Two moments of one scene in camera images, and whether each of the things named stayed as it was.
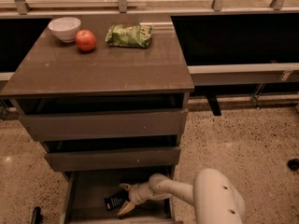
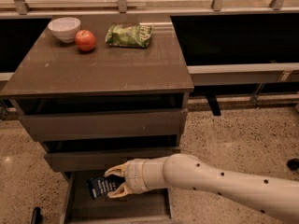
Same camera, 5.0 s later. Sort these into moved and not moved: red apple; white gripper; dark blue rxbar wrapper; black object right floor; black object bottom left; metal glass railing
Moved: white gripper; dark blue rxbar wrapper
Not moved: metal glass railing; black object bottom left; black object right floor; red apple
